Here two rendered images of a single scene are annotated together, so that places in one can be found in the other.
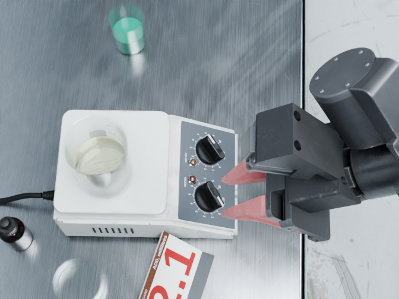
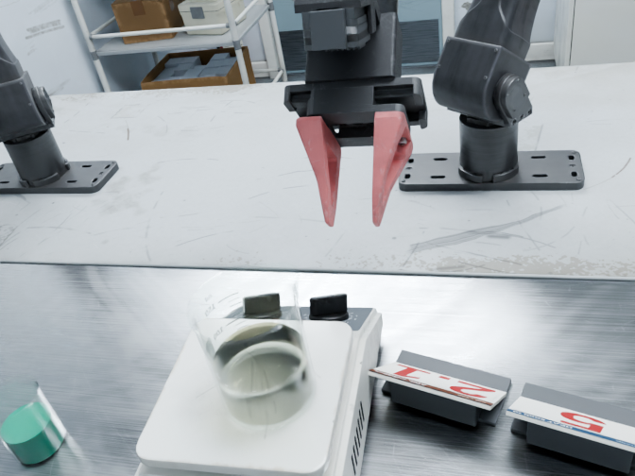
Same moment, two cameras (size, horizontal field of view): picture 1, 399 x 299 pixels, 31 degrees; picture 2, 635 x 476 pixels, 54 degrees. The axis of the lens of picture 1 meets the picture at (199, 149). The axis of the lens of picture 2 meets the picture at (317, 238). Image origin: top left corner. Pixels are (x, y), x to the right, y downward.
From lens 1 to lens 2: 0.55 m
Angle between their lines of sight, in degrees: 51
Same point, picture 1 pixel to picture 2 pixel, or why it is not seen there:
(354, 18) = (143, 229)
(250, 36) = (113, 309)
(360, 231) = (385, 231)
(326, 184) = (382, 28)
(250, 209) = (386, 143)
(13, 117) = not seen: outside the picture
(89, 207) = (326, 415)
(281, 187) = (369, 90)
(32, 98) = not seen: outside the picture
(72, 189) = (287, 441)
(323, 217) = not seen: hidden behind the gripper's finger
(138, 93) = (130, 434)
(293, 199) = (390, 69)
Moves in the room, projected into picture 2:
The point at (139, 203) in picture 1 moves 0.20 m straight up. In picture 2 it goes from (332, 350) to (273, 61)
